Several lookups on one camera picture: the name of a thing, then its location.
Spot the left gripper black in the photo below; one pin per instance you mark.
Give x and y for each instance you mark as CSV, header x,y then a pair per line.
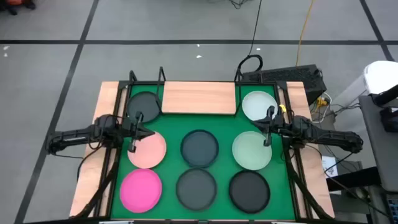
x,y
130,129

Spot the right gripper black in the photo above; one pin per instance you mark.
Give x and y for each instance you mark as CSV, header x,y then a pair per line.
x,y
278,127

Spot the salmon pink plate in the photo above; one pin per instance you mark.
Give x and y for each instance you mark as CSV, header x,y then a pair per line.
x,y
149,152

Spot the white plate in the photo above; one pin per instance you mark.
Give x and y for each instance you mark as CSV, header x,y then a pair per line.
x,y
256,104

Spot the dark grey plate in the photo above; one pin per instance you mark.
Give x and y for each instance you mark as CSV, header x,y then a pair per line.
x,y
146,104
196,189

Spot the pale green plate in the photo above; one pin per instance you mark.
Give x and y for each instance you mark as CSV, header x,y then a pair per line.
x,y
250,152

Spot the dark teal plate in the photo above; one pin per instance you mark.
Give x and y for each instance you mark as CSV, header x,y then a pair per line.
x,y
199,149

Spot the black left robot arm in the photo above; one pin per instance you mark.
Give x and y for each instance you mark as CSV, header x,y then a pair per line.
x,y
77,135

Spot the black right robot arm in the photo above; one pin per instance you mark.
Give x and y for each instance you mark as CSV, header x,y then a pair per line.
x,y
329,137

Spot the small yellow tag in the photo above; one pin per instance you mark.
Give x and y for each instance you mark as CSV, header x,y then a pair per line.
x,y
282,108

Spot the green table mat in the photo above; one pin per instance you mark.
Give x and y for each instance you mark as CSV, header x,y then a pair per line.
x,y
224,124

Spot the black computer case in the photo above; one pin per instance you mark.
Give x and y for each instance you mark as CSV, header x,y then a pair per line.
x,y
289,76

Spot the magenta plate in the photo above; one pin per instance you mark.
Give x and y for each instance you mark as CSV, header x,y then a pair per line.
x,y
140,190

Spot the yellow plug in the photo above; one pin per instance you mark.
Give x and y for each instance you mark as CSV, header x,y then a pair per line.
x,y
322,101

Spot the black plate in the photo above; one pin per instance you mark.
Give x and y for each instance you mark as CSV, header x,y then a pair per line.
x,y
249,192

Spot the printed paper sheet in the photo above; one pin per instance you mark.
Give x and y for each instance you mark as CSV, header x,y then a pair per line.
x,y
329,165

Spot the black beam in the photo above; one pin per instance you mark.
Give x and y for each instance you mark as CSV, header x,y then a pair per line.
x,y
354,179

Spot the grey desk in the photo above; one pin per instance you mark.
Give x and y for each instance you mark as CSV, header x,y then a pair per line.
x,y
379,149

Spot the black device on desk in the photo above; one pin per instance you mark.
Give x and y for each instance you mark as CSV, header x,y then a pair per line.
x,y
390,119
387,96

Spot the laptop keyboard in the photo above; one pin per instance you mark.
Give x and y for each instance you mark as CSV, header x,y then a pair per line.
x,y
392,208

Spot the orange and black object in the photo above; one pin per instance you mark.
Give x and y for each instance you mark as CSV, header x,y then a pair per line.
x,y
15,2

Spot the wooden shelf with black frame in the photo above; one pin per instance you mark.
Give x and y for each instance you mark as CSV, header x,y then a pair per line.
x,y
199,97

